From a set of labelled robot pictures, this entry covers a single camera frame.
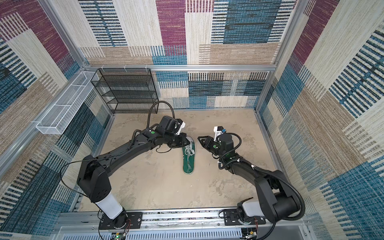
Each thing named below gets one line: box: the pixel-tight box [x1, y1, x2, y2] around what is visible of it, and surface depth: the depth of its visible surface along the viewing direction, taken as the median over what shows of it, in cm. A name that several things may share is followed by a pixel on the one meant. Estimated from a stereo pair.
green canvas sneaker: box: [182, 135, 196, 175], surface depth 91 cm
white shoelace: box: [184, 145, 195, 172], surface depth 91 cm
